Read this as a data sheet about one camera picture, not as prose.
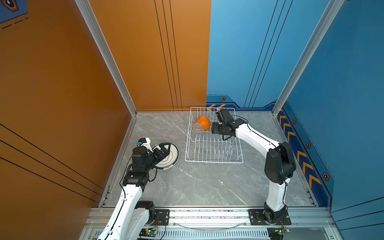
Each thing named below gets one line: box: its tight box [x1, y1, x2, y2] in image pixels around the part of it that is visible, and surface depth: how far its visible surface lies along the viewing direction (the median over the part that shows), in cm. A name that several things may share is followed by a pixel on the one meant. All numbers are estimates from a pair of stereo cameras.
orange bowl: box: [196, 116, 211, 130], surface depth 107 cm
